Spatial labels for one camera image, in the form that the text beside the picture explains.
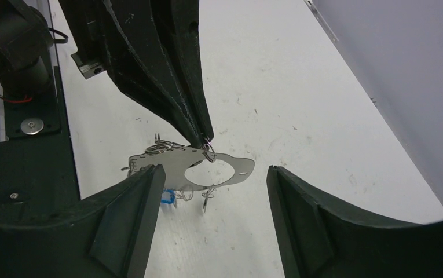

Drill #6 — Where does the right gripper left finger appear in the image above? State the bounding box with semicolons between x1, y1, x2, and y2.
0;164;166;277

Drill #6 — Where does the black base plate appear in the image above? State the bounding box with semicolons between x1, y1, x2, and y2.
0;66;80;223

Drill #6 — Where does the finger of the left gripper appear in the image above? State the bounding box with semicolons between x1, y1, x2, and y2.
150;1;214;143
58;0;207;149

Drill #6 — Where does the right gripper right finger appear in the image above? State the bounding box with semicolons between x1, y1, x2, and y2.
266;166;443;277

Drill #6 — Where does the aluminium table frame rail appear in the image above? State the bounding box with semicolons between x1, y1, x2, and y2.
304;1;338;45

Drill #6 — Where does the blue white-label key tag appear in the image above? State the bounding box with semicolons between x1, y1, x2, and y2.
160;189;177;208

